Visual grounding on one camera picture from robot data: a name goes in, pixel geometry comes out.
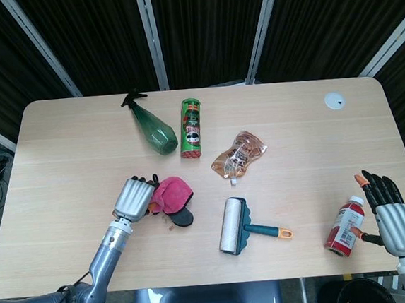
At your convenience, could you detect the brown liquid spill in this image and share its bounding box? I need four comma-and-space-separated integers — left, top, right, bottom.
160, 215, 175, 233

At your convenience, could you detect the white round cable grommet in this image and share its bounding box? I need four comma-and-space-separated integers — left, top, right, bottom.
323, 91, 348, 111

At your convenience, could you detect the brown sauce spout pouch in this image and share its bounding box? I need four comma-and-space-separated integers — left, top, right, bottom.
207, 128, 272, 187

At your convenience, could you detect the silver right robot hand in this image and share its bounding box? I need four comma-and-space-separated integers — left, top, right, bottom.
345, 166, 405, 261

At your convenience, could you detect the red drink bottle white cap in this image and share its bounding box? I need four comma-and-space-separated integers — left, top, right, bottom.
319, 195, 370, 258

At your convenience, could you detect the black waste bin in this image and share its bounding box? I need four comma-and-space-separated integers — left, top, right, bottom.
315, 274, 398, 303

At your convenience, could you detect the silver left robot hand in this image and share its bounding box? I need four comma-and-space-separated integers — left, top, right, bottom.
110, 172, 164, 225

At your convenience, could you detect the green Pringles can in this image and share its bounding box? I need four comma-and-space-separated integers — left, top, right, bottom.
175, 97, 208, 160

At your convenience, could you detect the lint roller teal handle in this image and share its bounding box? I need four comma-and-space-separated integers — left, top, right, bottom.
214, 191, 296, 257

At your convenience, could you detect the green plastic spray bottle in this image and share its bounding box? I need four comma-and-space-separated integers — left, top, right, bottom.
119, 85, 180, 160

